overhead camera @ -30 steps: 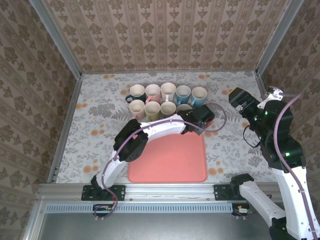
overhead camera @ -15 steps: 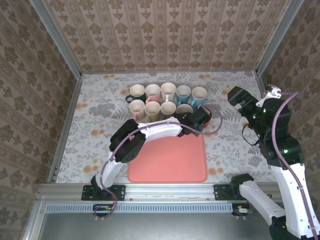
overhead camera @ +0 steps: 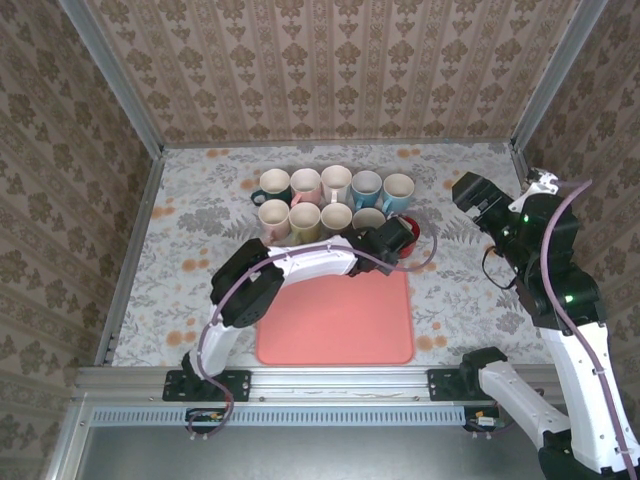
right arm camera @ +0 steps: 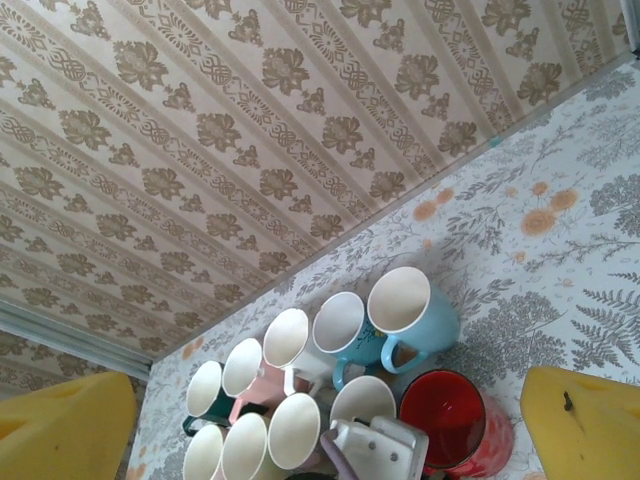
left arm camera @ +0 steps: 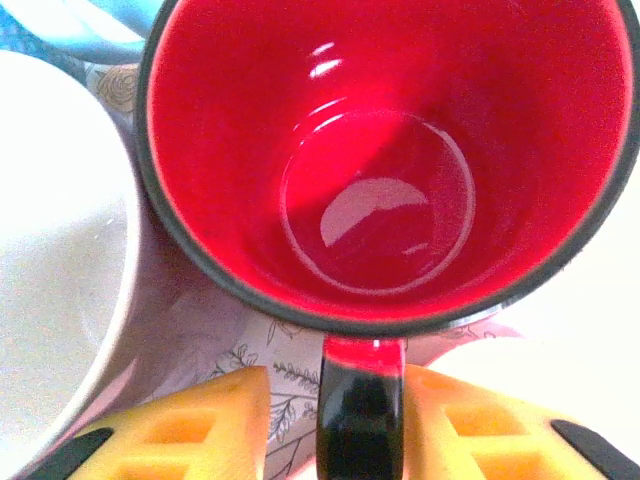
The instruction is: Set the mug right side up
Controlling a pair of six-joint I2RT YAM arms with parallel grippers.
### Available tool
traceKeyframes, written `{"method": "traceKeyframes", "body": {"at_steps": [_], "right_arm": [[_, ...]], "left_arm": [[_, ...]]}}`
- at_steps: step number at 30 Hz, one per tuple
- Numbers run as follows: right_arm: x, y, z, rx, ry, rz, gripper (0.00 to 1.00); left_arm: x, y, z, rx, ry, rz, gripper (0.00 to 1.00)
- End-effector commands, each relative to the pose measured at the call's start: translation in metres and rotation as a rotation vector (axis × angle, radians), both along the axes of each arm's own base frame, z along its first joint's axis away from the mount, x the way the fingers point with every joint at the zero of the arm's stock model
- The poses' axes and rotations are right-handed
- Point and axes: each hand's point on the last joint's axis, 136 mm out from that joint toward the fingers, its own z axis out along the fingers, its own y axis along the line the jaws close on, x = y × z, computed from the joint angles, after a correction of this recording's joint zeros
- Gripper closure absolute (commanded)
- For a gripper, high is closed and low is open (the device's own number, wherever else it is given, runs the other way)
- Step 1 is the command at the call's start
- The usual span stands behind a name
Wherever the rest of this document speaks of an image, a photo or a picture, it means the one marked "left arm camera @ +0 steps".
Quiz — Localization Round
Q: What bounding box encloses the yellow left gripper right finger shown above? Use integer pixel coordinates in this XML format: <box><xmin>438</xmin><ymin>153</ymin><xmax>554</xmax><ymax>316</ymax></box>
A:
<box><xmin>403</xmin><ymin>365</ymin><xmax>640</xmax><ymax>480</ymax></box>

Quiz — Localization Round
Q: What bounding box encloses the grey mug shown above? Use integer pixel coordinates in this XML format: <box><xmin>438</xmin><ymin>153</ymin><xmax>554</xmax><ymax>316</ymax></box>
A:
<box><xmin>0</xmin><ymin>47</ymin><xmax>151</xmax><ymax>451</ymax></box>

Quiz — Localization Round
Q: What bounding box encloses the teal blue mug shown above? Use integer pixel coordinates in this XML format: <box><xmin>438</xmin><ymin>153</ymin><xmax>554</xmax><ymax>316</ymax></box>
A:
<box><xmin>0</xmin><ymin>0</ymin><xmax>156</xmax><ymax>66</ymax></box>

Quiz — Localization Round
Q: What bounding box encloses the red mug with black handle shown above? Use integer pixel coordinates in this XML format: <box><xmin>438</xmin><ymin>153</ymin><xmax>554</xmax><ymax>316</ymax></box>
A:
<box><xmin>134</xmin><ymin>0</ymin><xmax>640</xmax><ymax>480</ymax></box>

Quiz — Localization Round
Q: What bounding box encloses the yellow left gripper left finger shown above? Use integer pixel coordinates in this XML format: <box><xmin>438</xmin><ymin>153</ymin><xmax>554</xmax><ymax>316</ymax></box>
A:
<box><xmin>22</xmin><ymin>365</ymin><xmax>271</xmax><ymax>480</ymax></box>

